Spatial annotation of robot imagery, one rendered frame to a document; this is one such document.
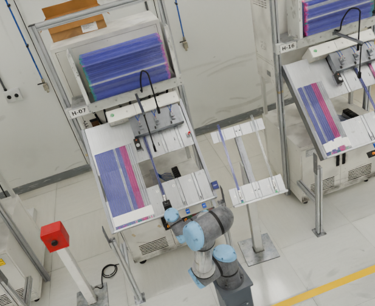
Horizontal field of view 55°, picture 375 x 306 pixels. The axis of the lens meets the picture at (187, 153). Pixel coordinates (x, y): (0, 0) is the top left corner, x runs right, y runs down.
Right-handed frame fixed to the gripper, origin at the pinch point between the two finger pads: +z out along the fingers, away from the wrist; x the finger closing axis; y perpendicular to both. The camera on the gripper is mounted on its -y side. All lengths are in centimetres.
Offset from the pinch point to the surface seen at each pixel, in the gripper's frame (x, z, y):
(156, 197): -4.8, 4.8, -14.8
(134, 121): -3, -1, -66
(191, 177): 20.7, 4.8, -19.7
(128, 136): -10, 5, -60
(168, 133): 16, 5, -53
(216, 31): 108, 106, -175
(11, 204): -116, 68, -57
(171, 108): 23, -1, -67
